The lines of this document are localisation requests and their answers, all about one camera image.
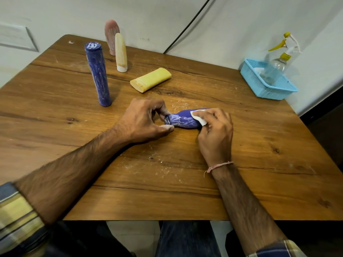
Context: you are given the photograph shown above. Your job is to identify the person's left hand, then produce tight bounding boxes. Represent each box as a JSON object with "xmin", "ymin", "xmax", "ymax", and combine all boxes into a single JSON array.
[{"xmin": 112, "ymin": 97, "xmax": 175, "ymax": 145}]

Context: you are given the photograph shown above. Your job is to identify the person's right hand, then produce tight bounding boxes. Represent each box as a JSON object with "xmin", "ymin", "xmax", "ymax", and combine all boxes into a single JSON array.
[{"xmin": 192, "ymin": 108, "xmax": 234, "ymax": 169}]

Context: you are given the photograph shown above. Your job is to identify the white cloth piece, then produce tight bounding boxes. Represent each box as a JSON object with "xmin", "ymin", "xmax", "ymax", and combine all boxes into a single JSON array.
[{"xmin": 190, "ymin": 110, "xmax": 208, "ymax": 127}]

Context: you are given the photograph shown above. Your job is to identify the short blue scribbled cylinder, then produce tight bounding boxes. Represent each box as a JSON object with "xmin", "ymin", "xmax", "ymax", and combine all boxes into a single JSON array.
[{"xmin": 164, "ymin": 108, "xmax": 212, "ymax": 129}]

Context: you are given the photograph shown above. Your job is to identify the person's right forearm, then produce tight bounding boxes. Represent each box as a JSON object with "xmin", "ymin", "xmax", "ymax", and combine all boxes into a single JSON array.
[{"xmin": 210, "ymin": 162, "xmax": 288, "ymax": 256}]

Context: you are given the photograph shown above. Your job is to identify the person's left forearm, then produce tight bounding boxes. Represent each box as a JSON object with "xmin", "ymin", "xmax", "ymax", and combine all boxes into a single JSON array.
[{"xmin": 13, "ymin": 127, "xmax": 132, "ymax": 225}]

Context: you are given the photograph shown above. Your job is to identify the wooden table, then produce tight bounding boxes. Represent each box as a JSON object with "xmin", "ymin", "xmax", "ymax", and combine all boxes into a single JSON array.
[{"xmin": 0, "ymin": 34, "xmax": 343, "ymax": 221}]

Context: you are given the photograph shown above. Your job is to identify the yellow rounded block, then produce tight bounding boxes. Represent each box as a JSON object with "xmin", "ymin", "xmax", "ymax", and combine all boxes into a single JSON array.
[{"xmin": 130, "ymin": 67, "xmax": 172, "ymax": 93}]

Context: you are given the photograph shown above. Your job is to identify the light blue plastic basket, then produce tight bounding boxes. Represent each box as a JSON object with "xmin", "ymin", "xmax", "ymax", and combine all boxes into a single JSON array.
[{"xmin": 240, "ymin": 58, "xmax": 299, "ymax": 101}]

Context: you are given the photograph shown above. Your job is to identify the tall blue scribbled cylinder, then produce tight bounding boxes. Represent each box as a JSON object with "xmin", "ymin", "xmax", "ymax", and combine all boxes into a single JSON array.
[{"xmin": 85, "ymin": 42, "xmax": 112, "ymax": 107}]

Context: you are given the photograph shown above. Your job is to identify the cream rounded cylinder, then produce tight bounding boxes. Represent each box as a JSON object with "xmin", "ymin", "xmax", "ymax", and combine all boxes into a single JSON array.
[{"xmin": 115, "ymin": 33, "xmax": 128, "ymax": 73}]

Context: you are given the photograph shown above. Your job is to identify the clear spray bottle yellow nozzle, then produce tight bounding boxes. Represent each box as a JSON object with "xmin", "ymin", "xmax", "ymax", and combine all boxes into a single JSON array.
[{"xmin": 259, "ymin": 32, "xmax": 302, "ymax": 86}]

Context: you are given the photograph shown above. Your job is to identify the pink rounded cylinder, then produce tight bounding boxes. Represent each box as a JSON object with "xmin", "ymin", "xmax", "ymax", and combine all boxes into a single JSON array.
[{"xmin": 104, "ymin": 19, "xmax": 120, "ymax": 56}]

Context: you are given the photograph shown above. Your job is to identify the blue jeans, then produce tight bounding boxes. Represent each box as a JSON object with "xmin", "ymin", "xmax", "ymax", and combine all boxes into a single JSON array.
[{"xmin": 46, "ymin": 221, "xmax": 222, "ymax": 257}]

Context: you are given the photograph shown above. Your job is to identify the striped right shirt sleeve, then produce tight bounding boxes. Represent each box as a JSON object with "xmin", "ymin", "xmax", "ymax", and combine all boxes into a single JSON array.
[{"xmin": 248, "ymin": 239, "xmax": 307, "ymax": 257}]

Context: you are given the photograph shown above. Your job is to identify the striped shirt sleeve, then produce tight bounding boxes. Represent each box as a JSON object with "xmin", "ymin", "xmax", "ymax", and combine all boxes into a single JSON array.
[
  {"xmin": 248, "ymin": 239, "xmax": 307, "ymax": 257},
  {"xmin": 0, "ymin": 182, "xmax": 50, "ymax": 257}
]

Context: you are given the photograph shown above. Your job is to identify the striped left shirt sleeve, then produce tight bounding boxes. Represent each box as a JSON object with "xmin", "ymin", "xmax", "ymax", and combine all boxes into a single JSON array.
[{"xmin": 0, "ymin": 182, "xmax": 50, "ymax": 257}]

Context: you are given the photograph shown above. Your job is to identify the pink thread bracelet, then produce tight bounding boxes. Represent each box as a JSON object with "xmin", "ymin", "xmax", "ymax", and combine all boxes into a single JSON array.
[{"xmin": 204, "ymin": 161, "xmax": 234, "ymax": 178}]

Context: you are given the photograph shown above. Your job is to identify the black cable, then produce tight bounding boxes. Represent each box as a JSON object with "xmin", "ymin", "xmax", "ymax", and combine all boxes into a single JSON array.
[{"xmin": 163, "ymin": 0, "xmax": 213, "ymax": 54}]

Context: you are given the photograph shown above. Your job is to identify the white wall plate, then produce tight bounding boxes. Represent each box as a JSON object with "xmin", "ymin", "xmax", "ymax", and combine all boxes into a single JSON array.
[{"xmin": 0, "ymin": 22, "xmax": 39, "ymax": 53}]

